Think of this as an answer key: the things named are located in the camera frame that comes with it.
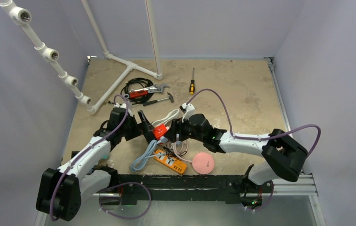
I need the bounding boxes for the white cable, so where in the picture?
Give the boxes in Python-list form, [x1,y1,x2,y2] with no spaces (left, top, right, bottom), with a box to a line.
[151,108,181,128]

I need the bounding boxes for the pink cable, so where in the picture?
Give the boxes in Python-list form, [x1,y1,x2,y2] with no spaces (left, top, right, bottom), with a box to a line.
[172,140,194,163]

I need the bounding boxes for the light blue cable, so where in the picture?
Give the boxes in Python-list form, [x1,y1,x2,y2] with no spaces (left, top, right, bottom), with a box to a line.
[129,139,166,173]

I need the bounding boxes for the yellow black screwdriver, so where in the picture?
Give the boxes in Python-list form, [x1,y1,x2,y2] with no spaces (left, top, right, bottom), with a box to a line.
[189,68,195,95]

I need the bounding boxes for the orange power strip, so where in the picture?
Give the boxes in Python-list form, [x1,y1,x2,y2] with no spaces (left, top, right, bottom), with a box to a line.
[154,149,187,175]

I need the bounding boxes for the red handled adjustable wrench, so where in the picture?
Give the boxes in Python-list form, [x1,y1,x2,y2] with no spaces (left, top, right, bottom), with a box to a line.
[123,83,170,99]

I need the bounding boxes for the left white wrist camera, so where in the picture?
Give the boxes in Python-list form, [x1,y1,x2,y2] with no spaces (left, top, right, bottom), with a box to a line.
[114,102,132,114]

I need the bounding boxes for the pink round disc charger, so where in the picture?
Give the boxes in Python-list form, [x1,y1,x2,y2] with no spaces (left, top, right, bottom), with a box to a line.
[192,152,215,175]

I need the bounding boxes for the grey blue plug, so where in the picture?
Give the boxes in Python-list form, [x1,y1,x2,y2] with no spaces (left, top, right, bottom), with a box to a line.
[158,136,168,144]

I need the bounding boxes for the thin black wire tangle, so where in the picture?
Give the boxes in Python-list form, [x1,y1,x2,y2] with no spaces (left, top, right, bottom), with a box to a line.
[164,146,188,161]

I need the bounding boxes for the white PVC pipe frame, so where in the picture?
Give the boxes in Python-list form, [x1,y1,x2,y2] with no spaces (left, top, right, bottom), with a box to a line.
[0,0,163,115]

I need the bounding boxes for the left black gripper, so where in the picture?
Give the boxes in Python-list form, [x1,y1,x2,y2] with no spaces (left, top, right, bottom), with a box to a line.
[119,110,153,140]

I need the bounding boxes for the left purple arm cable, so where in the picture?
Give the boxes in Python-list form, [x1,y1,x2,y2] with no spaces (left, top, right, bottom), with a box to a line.
[49,94,152,222]

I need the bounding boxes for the red cube socket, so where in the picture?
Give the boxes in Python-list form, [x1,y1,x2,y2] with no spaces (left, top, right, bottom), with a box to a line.
[153,124,169,141]

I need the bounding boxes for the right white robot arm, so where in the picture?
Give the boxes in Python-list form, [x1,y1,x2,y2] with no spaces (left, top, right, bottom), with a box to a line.
[164,114,308,192]

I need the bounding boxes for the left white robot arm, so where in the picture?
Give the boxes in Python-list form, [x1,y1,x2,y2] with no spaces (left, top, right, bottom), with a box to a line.
[36,107,153,221]

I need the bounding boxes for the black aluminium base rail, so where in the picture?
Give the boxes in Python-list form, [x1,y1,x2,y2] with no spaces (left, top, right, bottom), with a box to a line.
[87,174,318,205]

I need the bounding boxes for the black handled hammer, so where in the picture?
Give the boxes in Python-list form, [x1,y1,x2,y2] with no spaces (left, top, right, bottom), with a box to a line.
[142,92,174,106]

